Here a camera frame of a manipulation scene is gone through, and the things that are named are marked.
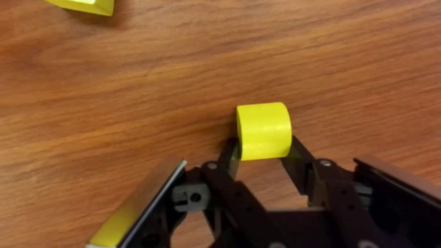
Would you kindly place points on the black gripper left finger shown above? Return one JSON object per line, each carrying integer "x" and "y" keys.
{"x": 229, "y": 193}

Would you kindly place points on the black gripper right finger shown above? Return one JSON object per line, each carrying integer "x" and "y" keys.
{"x": 339, "y": 202}

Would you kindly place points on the yellow cylinder block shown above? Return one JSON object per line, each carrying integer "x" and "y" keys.
{"x": 264, "y": 131}

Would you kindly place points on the yellow cube block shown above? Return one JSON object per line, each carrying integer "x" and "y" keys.
{"x": 87, "y": 6}

